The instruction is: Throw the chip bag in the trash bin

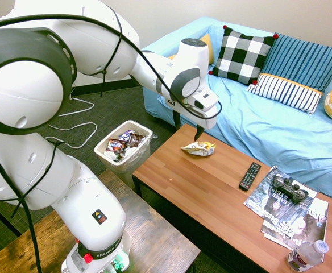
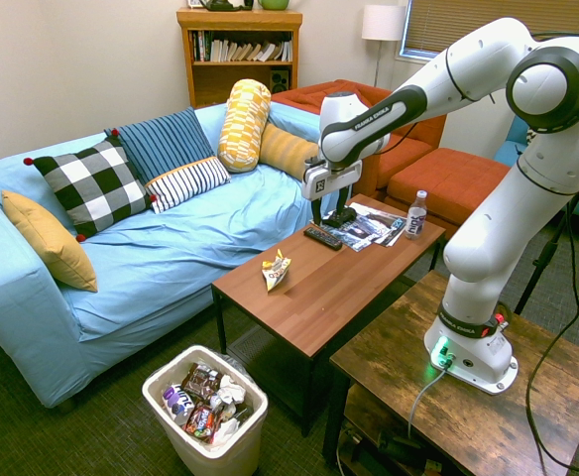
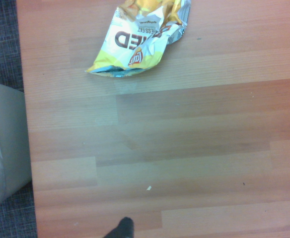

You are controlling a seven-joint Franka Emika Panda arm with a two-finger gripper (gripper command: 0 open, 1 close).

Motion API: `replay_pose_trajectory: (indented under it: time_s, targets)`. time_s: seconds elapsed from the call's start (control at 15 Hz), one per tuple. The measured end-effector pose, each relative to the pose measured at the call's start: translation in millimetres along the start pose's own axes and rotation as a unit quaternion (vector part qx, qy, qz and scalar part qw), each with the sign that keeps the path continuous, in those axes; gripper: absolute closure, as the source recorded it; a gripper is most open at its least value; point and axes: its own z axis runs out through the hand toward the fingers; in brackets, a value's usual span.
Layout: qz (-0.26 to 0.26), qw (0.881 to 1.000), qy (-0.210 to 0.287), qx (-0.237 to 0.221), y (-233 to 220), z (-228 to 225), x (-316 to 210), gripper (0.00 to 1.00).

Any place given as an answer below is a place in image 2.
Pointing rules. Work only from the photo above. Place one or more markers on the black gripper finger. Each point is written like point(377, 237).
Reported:
point(343, 198)
point(316, 210)

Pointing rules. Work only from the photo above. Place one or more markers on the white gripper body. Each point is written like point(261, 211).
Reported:
point(330, 177)

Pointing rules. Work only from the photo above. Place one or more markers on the yellow chip bag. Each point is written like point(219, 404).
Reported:
point(275, 272)

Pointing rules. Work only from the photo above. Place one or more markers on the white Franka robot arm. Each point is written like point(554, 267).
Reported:
point(493, 238)

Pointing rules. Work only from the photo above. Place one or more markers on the red snack bag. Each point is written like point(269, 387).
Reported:
point(202, 422)

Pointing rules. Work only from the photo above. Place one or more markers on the white plastic trash bin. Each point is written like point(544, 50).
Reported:
point(210, 453)

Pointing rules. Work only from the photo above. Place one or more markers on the black game controller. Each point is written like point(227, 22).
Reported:
point(341, 217)

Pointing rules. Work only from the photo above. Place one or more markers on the black tv remote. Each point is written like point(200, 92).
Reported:
point(323, 238)

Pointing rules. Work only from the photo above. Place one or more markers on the dark cover magazine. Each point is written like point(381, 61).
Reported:
point(364, 229)

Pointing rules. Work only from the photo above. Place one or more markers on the mustard striped pillow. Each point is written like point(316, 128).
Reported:
point(284, 149)

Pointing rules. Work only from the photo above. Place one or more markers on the white edged magazine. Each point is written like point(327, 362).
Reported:
point(396, 230)

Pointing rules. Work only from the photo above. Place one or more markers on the clear hint water bottle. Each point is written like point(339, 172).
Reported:
point(416, 220)

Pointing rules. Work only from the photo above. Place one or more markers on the reddish wooden coffee table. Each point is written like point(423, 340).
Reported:
point(319, 292)

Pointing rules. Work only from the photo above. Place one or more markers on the orange tufted sofa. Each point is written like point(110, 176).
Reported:
point(408, 149)

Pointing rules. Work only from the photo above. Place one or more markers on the orange ottoman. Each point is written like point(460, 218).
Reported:
point(443, 183)

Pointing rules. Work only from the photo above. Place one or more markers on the yellow patterned bolster pillow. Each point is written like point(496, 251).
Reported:
point(242, 126)

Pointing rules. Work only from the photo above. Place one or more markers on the small black speaker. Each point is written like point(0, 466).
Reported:
point(279, 81)

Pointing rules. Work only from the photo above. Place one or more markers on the white navy striped pillow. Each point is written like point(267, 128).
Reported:
point(185, 183)

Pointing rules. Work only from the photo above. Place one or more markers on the light blue sofa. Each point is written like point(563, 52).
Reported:
point(170, 248)

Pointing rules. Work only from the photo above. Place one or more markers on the floor vent grille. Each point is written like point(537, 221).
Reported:
point(250, 347)

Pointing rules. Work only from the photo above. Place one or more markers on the row of books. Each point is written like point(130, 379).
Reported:
point(242, 51)

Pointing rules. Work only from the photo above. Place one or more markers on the white shade floor lamp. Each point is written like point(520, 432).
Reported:
point(382, 22)

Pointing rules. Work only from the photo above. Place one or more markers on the blue striped pillow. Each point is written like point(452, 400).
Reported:
point(165, 141)

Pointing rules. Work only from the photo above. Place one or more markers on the wooden bookshelf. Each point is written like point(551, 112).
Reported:
point(240, 22)

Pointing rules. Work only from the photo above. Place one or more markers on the green bowl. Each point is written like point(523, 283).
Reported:
point(273, 4)

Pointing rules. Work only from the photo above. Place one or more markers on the brown window blinds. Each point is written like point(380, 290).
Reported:
point(443, 25)

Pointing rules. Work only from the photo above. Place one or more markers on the crumpled white paper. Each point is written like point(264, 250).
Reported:
point(231, 391)

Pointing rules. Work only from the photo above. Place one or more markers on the black object on bookshelf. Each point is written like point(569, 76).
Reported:
point(225, 5)

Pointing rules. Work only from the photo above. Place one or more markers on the brown snack wrapper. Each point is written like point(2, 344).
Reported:
point(201, 382)

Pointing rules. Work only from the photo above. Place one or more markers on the black white checkered pillow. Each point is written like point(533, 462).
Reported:
point(96, 183)

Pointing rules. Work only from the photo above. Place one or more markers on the discarded hint bottle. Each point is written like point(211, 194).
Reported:
point(178, 404)

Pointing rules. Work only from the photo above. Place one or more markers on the black device under table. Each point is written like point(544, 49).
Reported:
point(403, 446)

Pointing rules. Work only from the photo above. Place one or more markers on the rustic dark wooden table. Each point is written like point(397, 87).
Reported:
point(468, 426)

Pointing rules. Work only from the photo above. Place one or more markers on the plain mustard pillow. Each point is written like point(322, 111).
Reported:
point(51, 243)

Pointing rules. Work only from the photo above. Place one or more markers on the black camera tripod stand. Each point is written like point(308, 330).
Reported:
point(542, 258)

